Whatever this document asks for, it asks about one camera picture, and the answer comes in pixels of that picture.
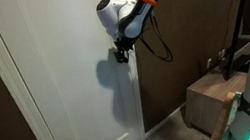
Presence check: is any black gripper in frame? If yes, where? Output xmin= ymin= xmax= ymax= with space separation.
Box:
xmin=113 ymin=35 xmax=138 ymax=65

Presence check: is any white panel door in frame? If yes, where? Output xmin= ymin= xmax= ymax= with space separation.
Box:
xmin=0 ymin=0 xmax=149 ymax=140

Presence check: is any white baseboard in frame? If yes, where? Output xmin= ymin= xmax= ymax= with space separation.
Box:
xmin=140 ymin=101 xmax=192 ymax=140

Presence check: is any wooden cabinet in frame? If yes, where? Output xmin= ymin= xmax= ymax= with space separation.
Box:
xmin=179 ymin=66 xmax=250 ymax=139

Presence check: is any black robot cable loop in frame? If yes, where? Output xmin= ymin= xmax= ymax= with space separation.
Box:
xmin=135 ymin=9 xmax=174 ymax=67

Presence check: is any white wall outlet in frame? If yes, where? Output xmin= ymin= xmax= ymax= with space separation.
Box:
xmin=205 ymin=57 xmax=215 ymax=69

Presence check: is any white door frame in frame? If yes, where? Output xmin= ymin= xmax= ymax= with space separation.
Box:
xmin=0 ymin=0 xmax=153 ymax=140

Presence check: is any wooden table edge rail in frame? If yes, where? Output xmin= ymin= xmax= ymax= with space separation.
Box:
xmin=199 ymin=91 xmax=244 ymax=140

